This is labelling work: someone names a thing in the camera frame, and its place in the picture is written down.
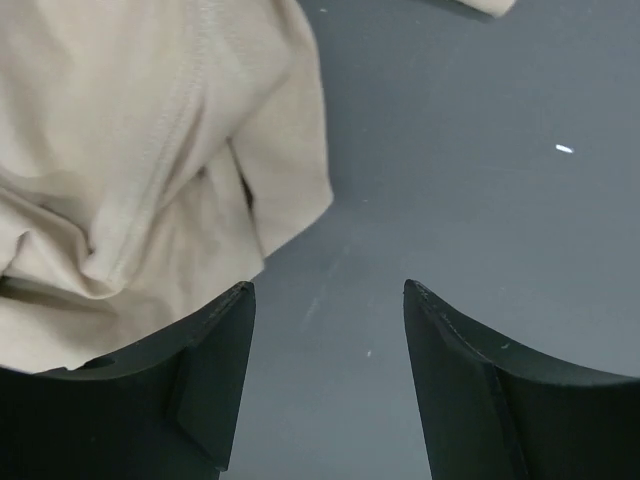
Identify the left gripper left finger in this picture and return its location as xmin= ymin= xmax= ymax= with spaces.
xmin=1 ymin=282 xmax=255 ymax=479

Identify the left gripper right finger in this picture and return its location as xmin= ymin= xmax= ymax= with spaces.
xmin=403 ymin=280 xmax=639 ymax=480

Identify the beige t shirt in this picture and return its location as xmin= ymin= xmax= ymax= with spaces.
xmin=1 ymin=1 xmax=333 ymax=373

